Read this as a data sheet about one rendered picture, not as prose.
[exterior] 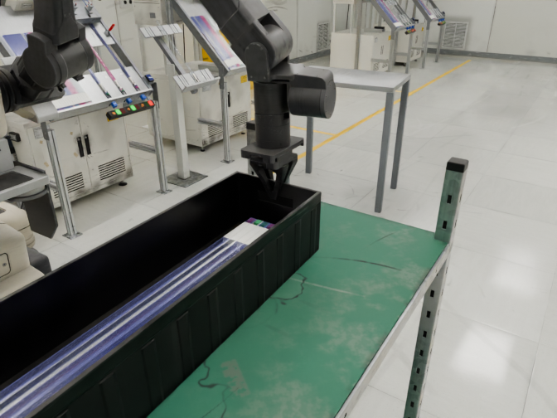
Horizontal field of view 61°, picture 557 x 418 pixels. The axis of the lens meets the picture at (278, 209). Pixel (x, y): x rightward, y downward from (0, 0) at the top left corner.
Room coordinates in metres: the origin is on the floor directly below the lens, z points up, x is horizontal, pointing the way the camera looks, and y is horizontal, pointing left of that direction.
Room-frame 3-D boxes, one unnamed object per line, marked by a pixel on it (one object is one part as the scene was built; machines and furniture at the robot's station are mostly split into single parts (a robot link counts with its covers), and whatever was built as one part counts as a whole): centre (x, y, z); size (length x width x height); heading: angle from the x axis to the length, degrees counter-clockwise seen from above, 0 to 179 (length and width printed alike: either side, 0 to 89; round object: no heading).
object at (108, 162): (3.04, 1.52, 0.31); 0.70 x 0.65 x 0.62; 147
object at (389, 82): (3.04, -0.44, 0.40); 0.70 x 0.45 x 0.80; 64
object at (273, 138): (0.74, 0.01, 1.15); 0.10 x 0.07 x 0.07; 148
